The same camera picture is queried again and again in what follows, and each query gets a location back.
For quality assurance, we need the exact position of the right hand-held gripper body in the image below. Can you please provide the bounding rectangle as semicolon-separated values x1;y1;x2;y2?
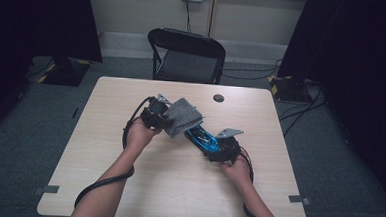
207;126;245;165

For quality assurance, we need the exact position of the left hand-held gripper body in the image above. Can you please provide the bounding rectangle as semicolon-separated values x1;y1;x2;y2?
139;92;174;130

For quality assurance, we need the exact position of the person's left hand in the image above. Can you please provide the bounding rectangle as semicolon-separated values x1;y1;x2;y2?
123;116;163;159

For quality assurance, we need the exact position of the person's right hand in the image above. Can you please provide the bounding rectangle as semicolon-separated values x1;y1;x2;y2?
219;153;256;190

